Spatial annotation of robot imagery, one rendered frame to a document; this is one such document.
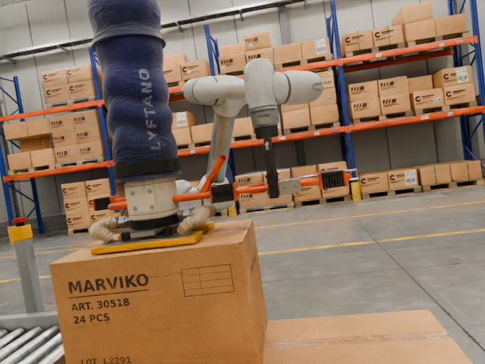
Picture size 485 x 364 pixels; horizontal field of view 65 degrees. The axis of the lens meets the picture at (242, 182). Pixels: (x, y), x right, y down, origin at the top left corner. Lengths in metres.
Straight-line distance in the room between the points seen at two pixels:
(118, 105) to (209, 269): 0.57
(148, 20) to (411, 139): 9.10
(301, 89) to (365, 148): 8.57
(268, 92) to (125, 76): 0.44
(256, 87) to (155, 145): 0.36
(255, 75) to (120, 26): 0.44
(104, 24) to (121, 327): 0.92
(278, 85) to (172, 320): 0.78
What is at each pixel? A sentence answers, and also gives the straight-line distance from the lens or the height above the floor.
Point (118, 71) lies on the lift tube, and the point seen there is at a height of 1.50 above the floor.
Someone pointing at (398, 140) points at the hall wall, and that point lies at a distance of 9.99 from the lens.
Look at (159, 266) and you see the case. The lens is 1.17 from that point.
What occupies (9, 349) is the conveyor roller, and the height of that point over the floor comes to 0.54.
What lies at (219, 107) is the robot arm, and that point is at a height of 1.43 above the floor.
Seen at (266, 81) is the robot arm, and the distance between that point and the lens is 1.21.
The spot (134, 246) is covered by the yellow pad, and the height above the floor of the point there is 0.96.
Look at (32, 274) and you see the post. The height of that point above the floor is 0.75.
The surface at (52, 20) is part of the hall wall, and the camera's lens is 12.05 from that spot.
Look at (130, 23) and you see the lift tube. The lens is 1.30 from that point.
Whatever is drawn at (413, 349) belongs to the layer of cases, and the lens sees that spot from 1.34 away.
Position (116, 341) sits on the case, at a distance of 1.30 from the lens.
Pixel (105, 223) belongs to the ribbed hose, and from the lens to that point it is 1.35.
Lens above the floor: 1.17
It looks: 3 degrees down
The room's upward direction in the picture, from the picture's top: 8 degrees counter-clockwise
